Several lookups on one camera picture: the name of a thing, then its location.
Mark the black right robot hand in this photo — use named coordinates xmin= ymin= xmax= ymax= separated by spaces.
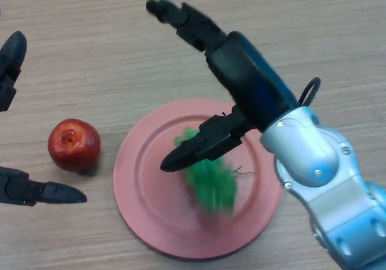
xmin=145 ymin=0 xmax=301 ymax=172

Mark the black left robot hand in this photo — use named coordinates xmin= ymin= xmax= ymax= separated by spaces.
xmin=0 ymin=30 xmax=88 ymax=207

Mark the green grapes bunch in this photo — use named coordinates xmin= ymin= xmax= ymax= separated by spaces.
xmin=174 ymin=127 xmax=255 ymax=216

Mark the pink round plate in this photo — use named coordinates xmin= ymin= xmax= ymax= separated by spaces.
xmin=113 ymin=98 xmax=283 ymax=260

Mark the red apple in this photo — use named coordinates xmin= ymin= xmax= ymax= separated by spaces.
xmin=47 ymin=118 xmax=101 ymax=173

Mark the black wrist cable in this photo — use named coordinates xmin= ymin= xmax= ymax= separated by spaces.
xmin=298 ymin=77 xmax=321 ymax=107

